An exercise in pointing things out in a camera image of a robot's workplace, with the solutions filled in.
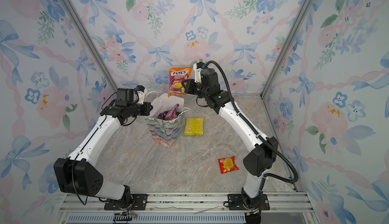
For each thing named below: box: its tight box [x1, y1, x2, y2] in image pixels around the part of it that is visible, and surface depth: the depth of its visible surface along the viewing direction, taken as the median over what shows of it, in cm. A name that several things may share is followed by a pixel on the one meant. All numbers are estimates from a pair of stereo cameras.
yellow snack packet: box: [183, 116, 205, 136], surface depth 102 cm
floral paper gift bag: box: [144, 93, 186, 148], surface depth 85 cm
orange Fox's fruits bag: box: [167, 66, 193, 98], surface depth 77 cm
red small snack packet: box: [217, 156, 240, 174], surface depth 87 cm
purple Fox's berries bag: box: [157, 103, 180, 121], surface depth 90 cm
